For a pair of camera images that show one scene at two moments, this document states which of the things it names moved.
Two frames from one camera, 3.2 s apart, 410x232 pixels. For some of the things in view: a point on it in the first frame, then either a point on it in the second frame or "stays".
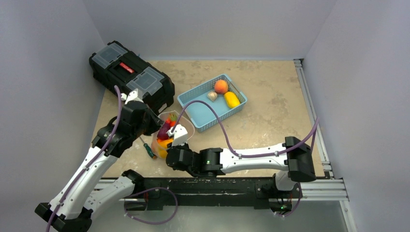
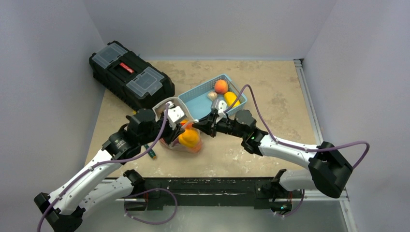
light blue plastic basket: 201,115 stays
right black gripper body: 172,154 → 212,125
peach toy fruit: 221,86 stays
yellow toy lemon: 232,100 stays
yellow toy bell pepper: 162,150 → 190,137
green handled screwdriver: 153,156 stays
